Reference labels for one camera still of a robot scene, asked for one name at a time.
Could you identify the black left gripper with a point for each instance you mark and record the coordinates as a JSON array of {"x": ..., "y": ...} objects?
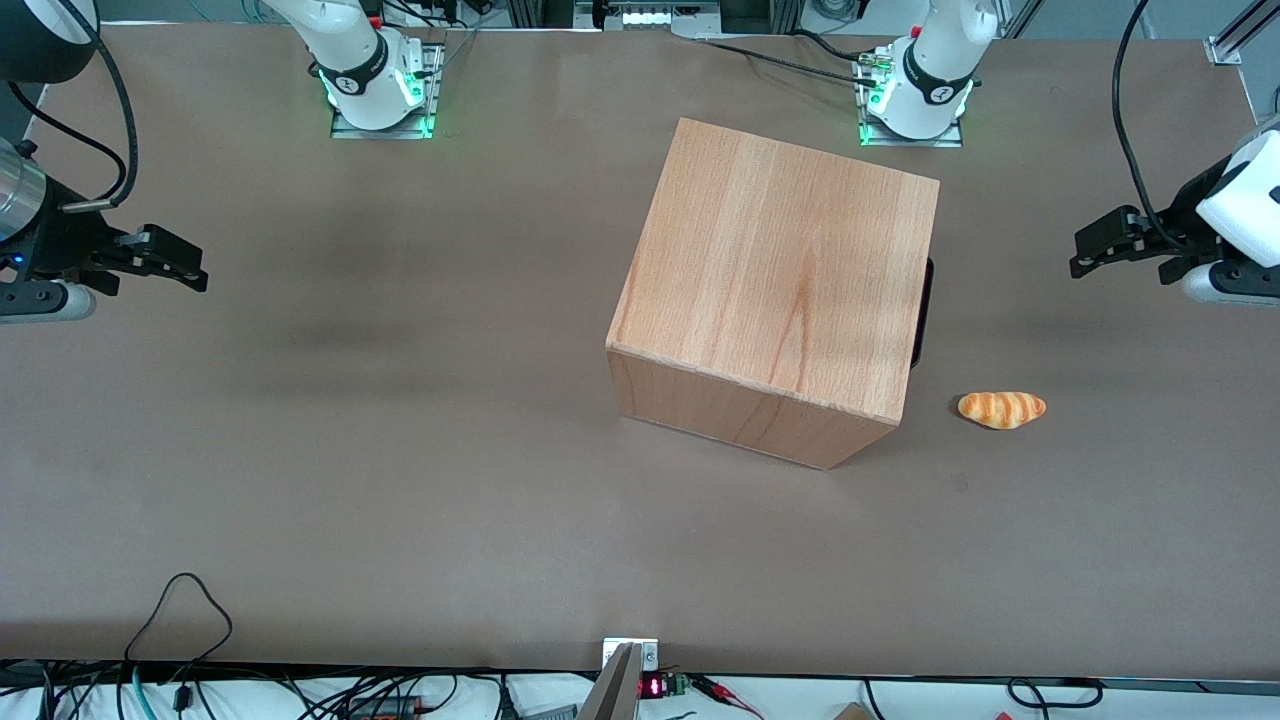
[{"x": 1187, "y": 221}]

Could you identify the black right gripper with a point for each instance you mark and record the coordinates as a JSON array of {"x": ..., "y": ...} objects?
[{"x": 62, "y": 243}]

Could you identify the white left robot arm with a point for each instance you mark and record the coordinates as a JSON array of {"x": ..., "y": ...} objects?
[{"x": 940, "y": 50}]

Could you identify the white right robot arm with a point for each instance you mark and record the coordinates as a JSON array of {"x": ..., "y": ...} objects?
[{"x": 350, "y": 40}]

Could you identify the light wooden drawer cabinet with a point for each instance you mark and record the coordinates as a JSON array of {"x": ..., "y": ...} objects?
[{"x": 780, "y": 270}]

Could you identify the toy bread roll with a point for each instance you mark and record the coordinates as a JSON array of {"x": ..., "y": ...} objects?
[{"x": 1002, "y": 409}]

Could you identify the orange black device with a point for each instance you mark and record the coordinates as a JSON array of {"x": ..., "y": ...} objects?
[{"x": 385, "y": 708}]

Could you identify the white power strip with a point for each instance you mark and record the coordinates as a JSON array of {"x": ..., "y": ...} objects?
[{"x": 650, "y": 16}]

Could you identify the brown cardboard piece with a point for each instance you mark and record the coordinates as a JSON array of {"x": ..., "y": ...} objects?
[{"x": 852, "y": 712}]

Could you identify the red black clip leads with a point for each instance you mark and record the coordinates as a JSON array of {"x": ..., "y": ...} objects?
[{"x": 725, "y": 692}]

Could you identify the grey metal bar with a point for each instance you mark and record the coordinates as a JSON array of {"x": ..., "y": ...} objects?
[{"x": 612, "y": 695}]

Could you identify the red digit display module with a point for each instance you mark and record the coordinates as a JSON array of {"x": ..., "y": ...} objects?
[{"x": 652, "y": 687}]

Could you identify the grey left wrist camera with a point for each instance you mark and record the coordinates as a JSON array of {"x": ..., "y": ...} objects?
[{"x": 1230, "y": 285}]

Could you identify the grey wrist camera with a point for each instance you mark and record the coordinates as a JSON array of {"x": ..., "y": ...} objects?
[
  {"x": 1230, "y": 285},
  {"x": 50, "y": 302}
]

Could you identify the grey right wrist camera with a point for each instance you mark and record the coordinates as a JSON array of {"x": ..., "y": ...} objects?
[{"x": 50, "y": 302}]

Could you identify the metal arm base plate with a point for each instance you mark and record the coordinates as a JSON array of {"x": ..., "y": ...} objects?
[
  {"x": 945, "y": 141},
  {"x": 350, "y": 133}
]

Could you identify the aluminium frame profile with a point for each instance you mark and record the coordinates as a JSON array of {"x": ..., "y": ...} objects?
[{"x": 1240, "y": 32}]

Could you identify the small metal bracket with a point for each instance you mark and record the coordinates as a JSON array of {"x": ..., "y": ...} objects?
[{"x": 650, "y": 655}]

